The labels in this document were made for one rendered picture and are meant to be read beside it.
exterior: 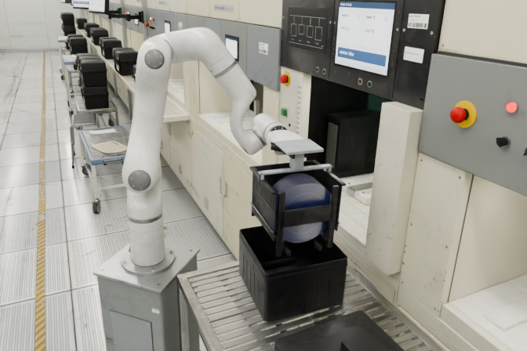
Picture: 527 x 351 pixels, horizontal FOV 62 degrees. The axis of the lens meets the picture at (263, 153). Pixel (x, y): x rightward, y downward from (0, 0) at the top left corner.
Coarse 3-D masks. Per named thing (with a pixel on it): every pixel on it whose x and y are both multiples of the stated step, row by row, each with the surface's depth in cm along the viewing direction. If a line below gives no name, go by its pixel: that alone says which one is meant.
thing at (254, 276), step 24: (240, 240) 149; (264, 240) 155; (240, 264) 152; (264, 264) 155; (288, 264) 158; (312, 264) 160; (336, 264) 134; (264, 288) 129; (288, 288) 131; (312, 288) 134; (336, 288) 138; (264, 312) 131; (288, 312) 134
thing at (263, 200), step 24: (288, 144) 130; (312, 144) 131; (264, 168) 141; (288, 168) 133; (312, 168) 134; (264, 192) 131; (336, 192) 129; (264, 216) 133; (288, 216) 126; (312, 216) 129; (336, 216) 133; (312, 240) 138
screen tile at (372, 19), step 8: (368, 16) 138; (376, 16) 134; (368, 24) 138; (376, 24) 135; (384, 24) 132; (384, 32) 132; (368, 40) 139; (376, 40) 136; (384, 40) 132; (368, 48) 140; (376, 48) 136; (384, 48) 133
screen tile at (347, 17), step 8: (344, 16) 149; (352, 16) 145; (352, 24) 146; (360, 24) 142; (344, 32) 150; (352, 32) 146; (360, 32) 142; (344, 40) 150; (352, 40) 147; (360, 40) 143
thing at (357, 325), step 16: (336, 320) 119; (352, 320) 119; (368, 320) 119; (288, 336) 113; (304, 336) 113; (320, 336) 113; (336, 336) 113; (352, 336) 113; (368, 336) 113; (384, 336) 114
